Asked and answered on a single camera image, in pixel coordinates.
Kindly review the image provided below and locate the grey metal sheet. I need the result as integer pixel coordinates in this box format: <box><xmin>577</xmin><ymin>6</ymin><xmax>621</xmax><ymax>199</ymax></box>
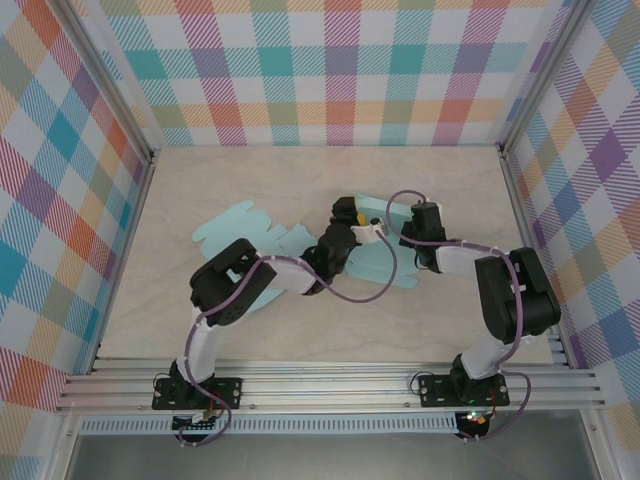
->
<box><xmin>67</xmin><ymin>433</ymin><xmax>599</xmax><ymax>480</ymax></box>

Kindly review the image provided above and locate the small green circuit board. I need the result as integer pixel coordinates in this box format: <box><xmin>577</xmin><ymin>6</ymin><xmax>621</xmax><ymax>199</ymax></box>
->
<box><xmin>172</xmin><ymin>412</ymin><xmax>221</xmax><ymax>432</ymax></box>

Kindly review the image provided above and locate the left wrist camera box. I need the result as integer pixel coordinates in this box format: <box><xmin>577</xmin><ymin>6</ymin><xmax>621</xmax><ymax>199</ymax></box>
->
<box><xmin>349</xmin><ymin>221</ymin><xmax>390</xmax><ymax>247</ymax></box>

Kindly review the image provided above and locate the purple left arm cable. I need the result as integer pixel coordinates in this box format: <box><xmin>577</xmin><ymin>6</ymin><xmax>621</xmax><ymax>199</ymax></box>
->
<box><xmin>175</xmin><ymin>229</ymin><xmax>400</xmax><ymax>448</ymax></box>

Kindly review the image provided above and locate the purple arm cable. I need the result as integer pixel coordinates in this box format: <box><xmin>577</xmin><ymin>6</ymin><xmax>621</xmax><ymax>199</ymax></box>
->
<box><xmin>175</xmin><ymin>229</ymin><xmax>400</xmax><ymax>448</ymax></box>
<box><xmin>386</xmin><ymin>188</ymin><xmax>533</xmax><ymax>444</ymax></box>

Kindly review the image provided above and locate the aluminium side rail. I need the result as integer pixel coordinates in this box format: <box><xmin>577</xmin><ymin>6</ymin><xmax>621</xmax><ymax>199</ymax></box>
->
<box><xmin>498</xmin><ymin>144</ymin><xmax>572</xmax><ymax>369</ymax></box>
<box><xmin>89</xmin><ymin>149</ymin><xmax>161</xmax><ymax>376</ymax></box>

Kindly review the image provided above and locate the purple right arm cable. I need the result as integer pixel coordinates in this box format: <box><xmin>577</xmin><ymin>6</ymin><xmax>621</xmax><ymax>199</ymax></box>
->
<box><xmin>386</xmin><ymin>188</ymin><xmax>533</xmax><ymax>444</ymax></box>

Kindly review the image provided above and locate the wide aluminium base rail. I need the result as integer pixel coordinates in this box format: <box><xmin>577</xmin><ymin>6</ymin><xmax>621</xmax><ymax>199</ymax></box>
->
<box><xmin>54</xmin><ymin>355</ymin><xmax>609</xmax><ymax>415</ymax></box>

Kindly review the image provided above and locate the white slotted cable duct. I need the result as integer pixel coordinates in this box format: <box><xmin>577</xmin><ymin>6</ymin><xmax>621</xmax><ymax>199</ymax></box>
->
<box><xmin>79</xmin><ymin>412</ymin><xmax>461</xmax><ymax>436</ymax></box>

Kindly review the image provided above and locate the short aluminium frame post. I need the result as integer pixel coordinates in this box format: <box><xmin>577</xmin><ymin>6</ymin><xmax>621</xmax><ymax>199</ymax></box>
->
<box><xmin>47</xmin><ymin>413</ymin><xmax>84</xmax><ymax>480</ymax></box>
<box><xmin>579</xmin><ymin>409</ymin><xmax>621</xmax><ymax>480</ymax></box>

